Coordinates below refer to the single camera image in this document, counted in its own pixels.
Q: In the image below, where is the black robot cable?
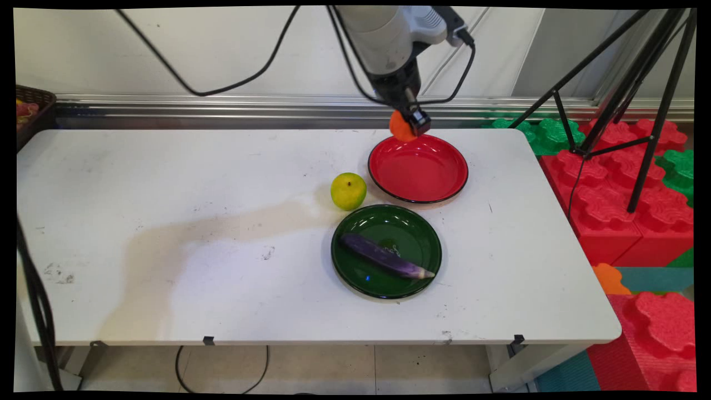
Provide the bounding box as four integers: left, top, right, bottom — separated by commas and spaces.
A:
114, 6, 477, 107

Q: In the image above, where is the silver metal wall rail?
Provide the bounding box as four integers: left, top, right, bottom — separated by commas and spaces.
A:
54, 93, 695, 124

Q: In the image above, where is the orange foam piece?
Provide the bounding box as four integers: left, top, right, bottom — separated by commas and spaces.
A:
591, 263, 632, 296

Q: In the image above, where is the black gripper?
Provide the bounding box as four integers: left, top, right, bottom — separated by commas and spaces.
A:
370, 57, 433, 136

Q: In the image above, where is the large red foam block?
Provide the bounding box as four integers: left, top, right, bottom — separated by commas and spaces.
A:
540, 118, 695, 268

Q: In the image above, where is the green apple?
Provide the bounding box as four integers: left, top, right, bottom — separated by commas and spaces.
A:
331, 172, 368, 212

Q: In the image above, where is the purple toy eggplant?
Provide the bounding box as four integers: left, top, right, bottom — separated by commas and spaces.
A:
339, 233, 435, 281

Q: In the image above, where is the dark green plate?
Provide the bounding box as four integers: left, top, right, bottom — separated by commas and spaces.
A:
331, 204, 443, 301

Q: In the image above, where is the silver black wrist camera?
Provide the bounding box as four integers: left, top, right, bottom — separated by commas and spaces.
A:
401, 6, 468, 47

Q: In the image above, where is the red plate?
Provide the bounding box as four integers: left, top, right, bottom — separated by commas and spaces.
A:
368, 134, 469, 204

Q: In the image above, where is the black floor cable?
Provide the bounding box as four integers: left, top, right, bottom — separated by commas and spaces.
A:
175, 345, 271, 394

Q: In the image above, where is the white table leg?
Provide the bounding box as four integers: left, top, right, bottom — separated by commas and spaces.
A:
56, 346, 92, 392
488, 343, 590, 393

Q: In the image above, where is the black tripod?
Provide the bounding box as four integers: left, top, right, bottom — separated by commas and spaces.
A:
508, 8, 698, 214

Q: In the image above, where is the green foam block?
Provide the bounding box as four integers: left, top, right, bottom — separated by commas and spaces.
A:
655, 149, 695, 207
482, 117, 587, 157

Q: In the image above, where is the orange toy fruit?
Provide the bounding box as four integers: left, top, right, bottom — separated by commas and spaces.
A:
388, 109, 419, 143

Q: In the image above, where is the teal foam mat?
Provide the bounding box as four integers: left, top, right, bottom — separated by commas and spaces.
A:
614, 267, 695, 295
535, 350, 602, 393

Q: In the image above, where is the brown wicker basket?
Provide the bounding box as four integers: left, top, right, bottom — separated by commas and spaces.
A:
16, 84, 58, 152

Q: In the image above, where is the red toy in basket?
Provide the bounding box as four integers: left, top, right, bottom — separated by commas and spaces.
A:
16, 99, 41, 132

